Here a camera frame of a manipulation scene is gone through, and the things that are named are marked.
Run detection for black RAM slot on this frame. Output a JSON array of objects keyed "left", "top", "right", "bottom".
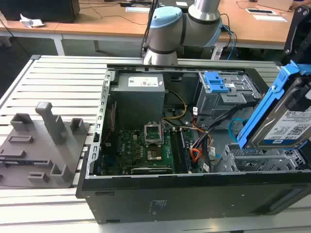
[{"left": 170, "top": 128, "right": 182, "bottom": 173}]

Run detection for silver drive cage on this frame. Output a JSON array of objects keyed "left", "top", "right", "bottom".
[{"left": 195, "top": 70, "right": 262, "bottom": 128}]

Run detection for green motherboard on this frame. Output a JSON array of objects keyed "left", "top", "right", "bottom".
[{"left": 101, "top": 127, "right": 195, "bottom": 175}]

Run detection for blue plastic drive latch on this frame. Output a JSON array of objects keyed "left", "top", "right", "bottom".
[{"left": 205, "top": 70, "right": 230, "bottom": 93}]

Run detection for large black box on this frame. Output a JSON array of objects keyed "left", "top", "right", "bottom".
[{"left": 0, "top": 0, "right": 81, "bottom": 24}]

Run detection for metal socket cover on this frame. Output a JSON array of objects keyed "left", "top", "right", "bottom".
[{"left": 143, "top": 122, "right": 163, "bottom": 146}]

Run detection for white paper sheet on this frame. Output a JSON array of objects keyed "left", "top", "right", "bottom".
[
  {"left": 125, "top": 6, "right": 151, "bottom": 13},
  {"left": 252, "top": 14, "right": 288, "bottom": 23}
]

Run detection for black PC case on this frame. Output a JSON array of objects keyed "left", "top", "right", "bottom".
[{"left": 75, "top": 63, "right": 311, "bottom": 224}]

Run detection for red yellow black disk wire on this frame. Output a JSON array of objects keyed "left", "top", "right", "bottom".
[{"left": 189, "top": 131, "right": 214, "bottom": 168}]

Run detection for grey parts rack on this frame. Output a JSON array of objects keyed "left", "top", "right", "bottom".
[{"left": 0, "top": 101, "right": 91, "bottom": 189}]

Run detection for flat blue disk wire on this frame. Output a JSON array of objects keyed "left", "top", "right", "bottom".
[{"left": 229, "top": 117, "right": 245, "bottom": 144}]

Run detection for wooden desk white legs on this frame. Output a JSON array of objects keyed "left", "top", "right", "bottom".
[{"left": 0, "top": 0, "right": 296, "bottom": 56}]

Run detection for metal disk bay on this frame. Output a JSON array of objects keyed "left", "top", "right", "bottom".
[{"left": 213, "top": 143, "right": 311, "bottom": 173}]

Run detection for CPU socket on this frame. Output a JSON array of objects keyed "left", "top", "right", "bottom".
[{"left": 145, "top": 143, "right": 163, "bottom": 162}]

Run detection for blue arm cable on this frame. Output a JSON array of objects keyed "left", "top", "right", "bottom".
[{"left": 222, "top": 23, "right": 238, "bottom": 60}]

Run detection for grey power supply unit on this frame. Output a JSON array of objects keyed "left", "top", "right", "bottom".
[{"left": 109, "top": 72, "right": 168, "bottom": 132}]

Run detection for dark RAM stick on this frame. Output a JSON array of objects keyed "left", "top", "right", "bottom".
[{"left": 180, "top": 130, "right": 192, "bottom": 172}]

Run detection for black cable bundle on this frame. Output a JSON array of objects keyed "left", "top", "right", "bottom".
[{"left": 204, "top": 104, "right": 256, "bottom": 138}]

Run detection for hard disk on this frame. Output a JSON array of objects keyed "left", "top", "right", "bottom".
[{"left": 237, "top": 60, "right": 311, "bottom": 150}]

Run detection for crumpled white paper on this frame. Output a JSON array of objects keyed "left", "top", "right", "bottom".
[{"left": 19, "top": 13, "right": 46, "bottom": 29}]

